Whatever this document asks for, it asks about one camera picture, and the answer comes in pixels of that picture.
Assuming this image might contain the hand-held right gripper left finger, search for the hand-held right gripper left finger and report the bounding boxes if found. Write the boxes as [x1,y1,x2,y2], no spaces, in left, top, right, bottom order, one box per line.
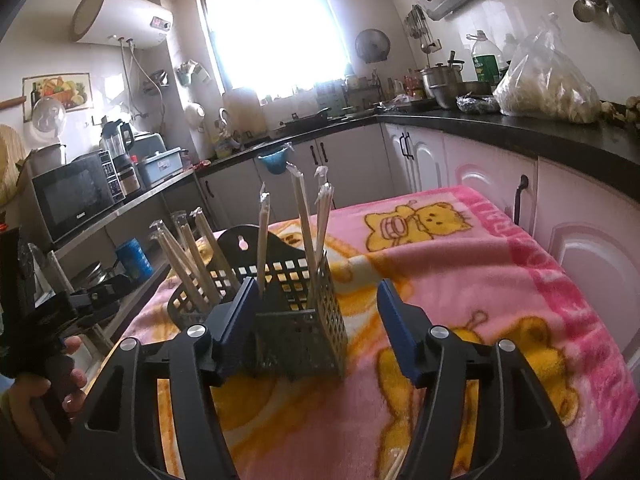
[55,276,261,480]

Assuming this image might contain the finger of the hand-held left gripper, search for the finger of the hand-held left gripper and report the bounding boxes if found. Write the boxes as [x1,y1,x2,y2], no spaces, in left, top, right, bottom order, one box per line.
[67,275,135,322]

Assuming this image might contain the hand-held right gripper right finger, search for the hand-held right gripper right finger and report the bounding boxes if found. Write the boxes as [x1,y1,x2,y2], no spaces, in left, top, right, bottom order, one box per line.
[376,279,583,480]

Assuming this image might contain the dark grey plastic utensil basket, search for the dark grey plastic utensil basket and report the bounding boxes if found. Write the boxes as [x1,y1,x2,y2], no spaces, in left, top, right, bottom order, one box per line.
[167,224,349,382]

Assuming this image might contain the wooden chopsticks pair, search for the wooden chopsticks pair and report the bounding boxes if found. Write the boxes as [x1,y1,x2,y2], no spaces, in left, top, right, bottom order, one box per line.
[286,160,321,271]
[314,164,332,211]
[256,182,273,296]
[148,230,201,313]
[172,212,223,306]
[152,219,211,311]
[196,208,242,293]
[315,182,335,261]

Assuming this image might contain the hanging cooking utensils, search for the hanging cooking utensils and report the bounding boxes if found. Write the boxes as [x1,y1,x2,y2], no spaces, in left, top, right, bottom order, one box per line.
[403,4,442,55]

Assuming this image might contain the person's left hand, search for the person's left hand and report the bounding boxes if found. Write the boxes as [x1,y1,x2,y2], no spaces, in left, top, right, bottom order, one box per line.
[0,335,90,467]

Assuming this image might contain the steel pots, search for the steel pots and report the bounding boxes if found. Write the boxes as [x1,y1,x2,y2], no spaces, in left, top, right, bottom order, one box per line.
[74,261,121,291]

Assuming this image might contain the blue canister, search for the blue canister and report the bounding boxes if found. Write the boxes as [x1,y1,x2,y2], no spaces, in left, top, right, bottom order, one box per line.
[116,239,154,282]

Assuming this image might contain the black microwave oven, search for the black microwave oven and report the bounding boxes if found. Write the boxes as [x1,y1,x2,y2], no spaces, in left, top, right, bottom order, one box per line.
[31,151,124,244]

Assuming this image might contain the pink printed blanket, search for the pink printed blanket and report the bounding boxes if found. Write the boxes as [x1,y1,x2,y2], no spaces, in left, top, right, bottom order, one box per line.
[107,185,640,480]

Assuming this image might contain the steel kitchen shelf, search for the steel kitchen shelf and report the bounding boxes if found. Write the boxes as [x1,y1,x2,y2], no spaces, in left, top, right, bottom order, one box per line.
[47,167,201,346]

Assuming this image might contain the blue-grey storage box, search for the blue-grey storage box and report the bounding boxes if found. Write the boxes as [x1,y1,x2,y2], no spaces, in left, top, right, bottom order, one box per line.
[136,147,184,189]

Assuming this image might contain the blender jug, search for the blender jug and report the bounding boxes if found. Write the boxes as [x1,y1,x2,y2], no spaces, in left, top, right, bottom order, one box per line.
[100,119,136,171]

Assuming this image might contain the blue plastic bowl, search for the blue plastic bowl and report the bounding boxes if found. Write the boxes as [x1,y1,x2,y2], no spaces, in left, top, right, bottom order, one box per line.
[257,146,292,177]

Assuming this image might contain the white kitchen cabinet run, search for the white kitchen cabinet run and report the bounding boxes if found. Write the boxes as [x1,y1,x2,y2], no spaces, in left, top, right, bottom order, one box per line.
[197,124,390,223]
[380,120,640,361]

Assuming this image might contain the pale cutting board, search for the pale cutting board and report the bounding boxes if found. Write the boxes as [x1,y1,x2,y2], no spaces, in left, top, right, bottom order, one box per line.
[222,87,267,137]

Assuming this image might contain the large steel cooking pot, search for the large steel cooking pot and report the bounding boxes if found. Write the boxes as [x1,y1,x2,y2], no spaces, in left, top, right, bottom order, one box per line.
[419,59,467,109]

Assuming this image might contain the black kitchen countertop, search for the black kitchen countertop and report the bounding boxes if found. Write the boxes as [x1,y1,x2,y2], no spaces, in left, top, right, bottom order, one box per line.
[200,107,640,188]

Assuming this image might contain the white electric water heater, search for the white electric water heater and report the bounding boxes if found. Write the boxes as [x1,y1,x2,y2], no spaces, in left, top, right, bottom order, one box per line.
[70,0,174,52]

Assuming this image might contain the clear oil bottle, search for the clear oil bottle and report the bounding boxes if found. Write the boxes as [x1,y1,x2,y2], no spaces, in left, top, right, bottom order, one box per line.
[466,30,504,87]

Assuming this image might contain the round hanging strainer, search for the round hanging strainer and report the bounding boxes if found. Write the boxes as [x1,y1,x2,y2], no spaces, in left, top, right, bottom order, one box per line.
[355,28,390,64]

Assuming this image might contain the bright kitchen window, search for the bright kitchen window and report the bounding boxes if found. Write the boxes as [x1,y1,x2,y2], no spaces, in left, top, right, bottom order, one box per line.
[199,0,352,97]

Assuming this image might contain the clear plastic food bag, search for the clear plastic food bag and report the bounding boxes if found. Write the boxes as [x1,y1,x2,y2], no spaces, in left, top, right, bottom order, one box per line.
[494,14,601,124]

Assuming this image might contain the fruit wall poster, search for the fruit wall poster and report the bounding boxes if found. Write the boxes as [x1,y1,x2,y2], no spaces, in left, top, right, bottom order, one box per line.
[22,72,94,123]

